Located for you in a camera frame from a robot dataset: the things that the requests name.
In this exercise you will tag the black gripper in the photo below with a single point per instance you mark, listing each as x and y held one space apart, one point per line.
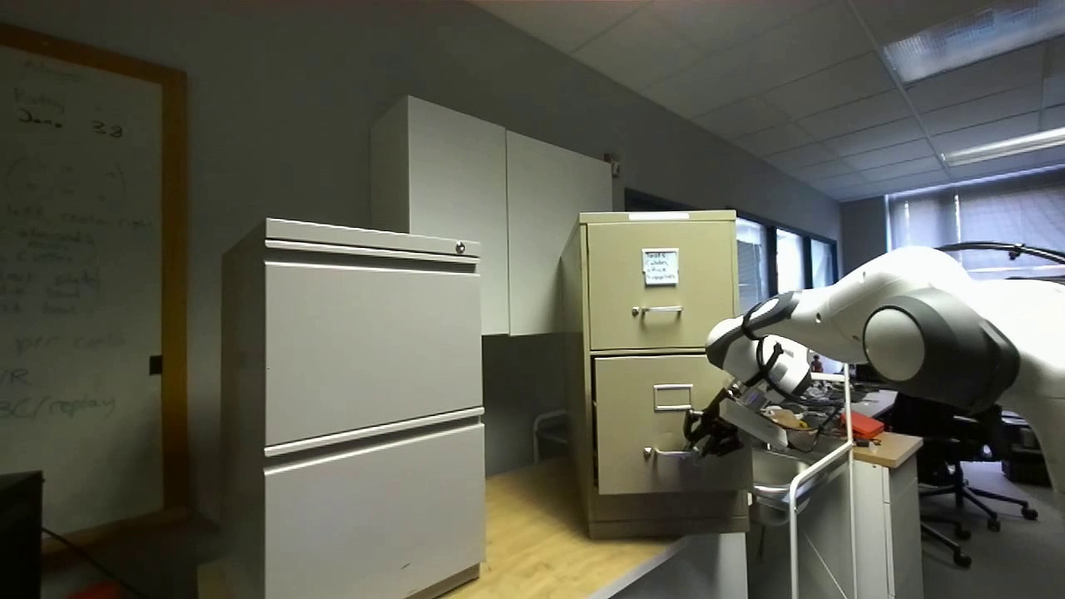
716 426

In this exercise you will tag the black office chair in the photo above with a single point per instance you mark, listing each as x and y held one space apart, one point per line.
999 445
942 467

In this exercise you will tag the white stand with wooden top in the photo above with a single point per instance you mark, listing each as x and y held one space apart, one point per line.
893 510

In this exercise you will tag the whiteboard with wooden frame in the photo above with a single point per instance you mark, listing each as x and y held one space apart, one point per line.
77 279

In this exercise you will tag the beige drawer with paper note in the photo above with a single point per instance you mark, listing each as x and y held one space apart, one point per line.
610 279

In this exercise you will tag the small red object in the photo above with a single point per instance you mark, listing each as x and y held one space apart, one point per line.
867 426

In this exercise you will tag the dark framed window row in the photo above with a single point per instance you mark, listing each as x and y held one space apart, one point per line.
790 263

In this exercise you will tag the white metal tube frame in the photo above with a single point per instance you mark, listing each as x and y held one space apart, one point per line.
849 445

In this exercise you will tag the gray base cabinet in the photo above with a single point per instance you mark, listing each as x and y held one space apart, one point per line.
701 571

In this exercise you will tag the beige drawer with label holder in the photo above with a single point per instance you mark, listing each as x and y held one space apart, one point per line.
634 411

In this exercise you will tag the window with blinds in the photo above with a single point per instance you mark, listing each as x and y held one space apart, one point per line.
999 217

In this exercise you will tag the beige metal file cabinet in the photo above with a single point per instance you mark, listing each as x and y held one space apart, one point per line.
574 369

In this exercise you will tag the rectangular ceiling light panel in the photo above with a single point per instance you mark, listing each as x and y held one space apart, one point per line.
976 39

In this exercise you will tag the white paper note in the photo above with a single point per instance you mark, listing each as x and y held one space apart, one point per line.
660 269

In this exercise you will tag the black box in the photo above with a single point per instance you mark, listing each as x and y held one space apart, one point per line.
20 536

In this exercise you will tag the long fluorescent ceiling light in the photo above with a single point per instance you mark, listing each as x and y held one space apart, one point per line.
1001 144

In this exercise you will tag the white wall cabinet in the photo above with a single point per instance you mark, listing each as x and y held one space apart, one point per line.
468 201

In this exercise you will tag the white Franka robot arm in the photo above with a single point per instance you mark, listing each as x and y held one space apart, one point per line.
942 335

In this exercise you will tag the gray lateral file cabinet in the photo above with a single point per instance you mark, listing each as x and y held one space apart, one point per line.
354 355

